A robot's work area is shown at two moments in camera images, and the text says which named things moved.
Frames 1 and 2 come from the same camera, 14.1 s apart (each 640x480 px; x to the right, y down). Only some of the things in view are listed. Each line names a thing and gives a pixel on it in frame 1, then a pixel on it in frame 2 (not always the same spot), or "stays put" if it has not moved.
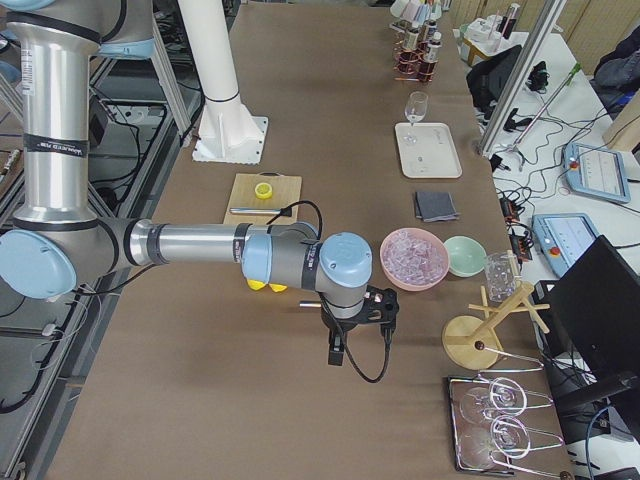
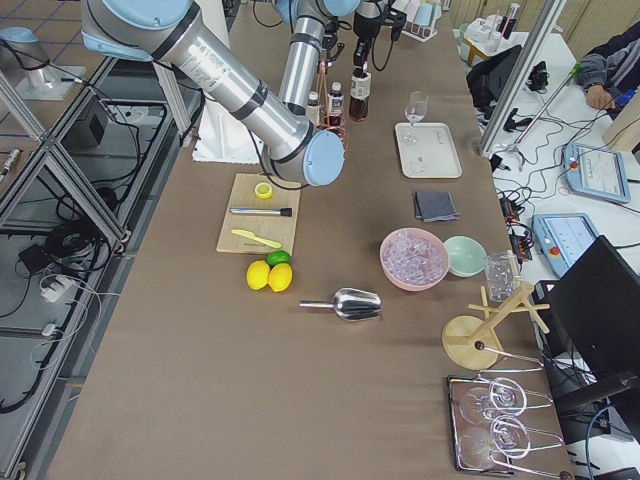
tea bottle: x=432 y=26 -> x=335 y=105
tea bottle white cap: x=409 y=53 -> x=313 y=109
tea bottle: x=431 y=56 -> x=360 y=92
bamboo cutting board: x=286 y=190 stays put
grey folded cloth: x=435 y=206 stays put
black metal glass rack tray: x=490 y=429 stays put
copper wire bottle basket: x=415 y=50 -> x=334 y=122
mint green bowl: x=466 y=255 stays put
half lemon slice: x=263 y=191 stays put
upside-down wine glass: x=504 y=397 stays put
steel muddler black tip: x=284 y=211 stays put
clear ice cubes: x=414 y=258 stays put
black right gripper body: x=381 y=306 -> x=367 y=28
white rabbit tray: x=428 y=150 stays put
